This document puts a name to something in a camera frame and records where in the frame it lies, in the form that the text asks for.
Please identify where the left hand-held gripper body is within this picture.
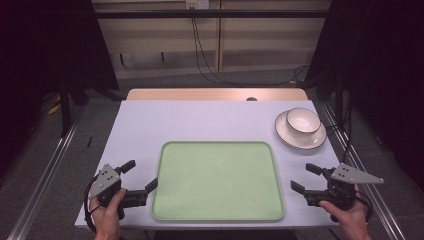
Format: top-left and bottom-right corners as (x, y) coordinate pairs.
(88, 163), (148, 221)

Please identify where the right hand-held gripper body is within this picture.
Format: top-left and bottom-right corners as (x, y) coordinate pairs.
(304, 162), (385, 222)

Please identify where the person's right hand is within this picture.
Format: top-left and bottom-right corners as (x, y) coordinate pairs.
(319, 183), (370, 240)

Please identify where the person's left hand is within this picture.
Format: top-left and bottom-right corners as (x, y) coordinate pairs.
(89, 188), (128, 240)

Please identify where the white saucer with dark rim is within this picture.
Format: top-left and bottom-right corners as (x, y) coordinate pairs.
(274, 110), (328, 151)

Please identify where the white bowl with dark rim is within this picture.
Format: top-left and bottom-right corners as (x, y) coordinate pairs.
(285, 107), (322, 140)

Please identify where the green plastic tray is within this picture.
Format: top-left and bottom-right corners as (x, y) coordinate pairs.
(151, 140), (286, 222)

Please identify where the black metal stand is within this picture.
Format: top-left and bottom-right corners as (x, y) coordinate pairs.
(59, 74), (88, 138)

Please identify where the wooden table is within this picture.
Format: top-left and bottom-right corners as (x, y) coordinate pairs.
(125, 87), (310, 102)

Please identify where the aluminium floor rail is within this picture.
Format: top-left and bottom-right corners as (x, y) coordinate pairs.
(6, 105), (87, 240)
(319, 103), (406, 240)

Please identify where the black wrist strap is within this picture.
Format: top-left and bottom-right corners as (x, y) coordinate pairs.
(83, 175), (102, 234)

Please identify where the black cable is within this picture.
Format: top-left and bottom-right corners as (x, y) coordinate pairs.
(190, 6), (311, 88)

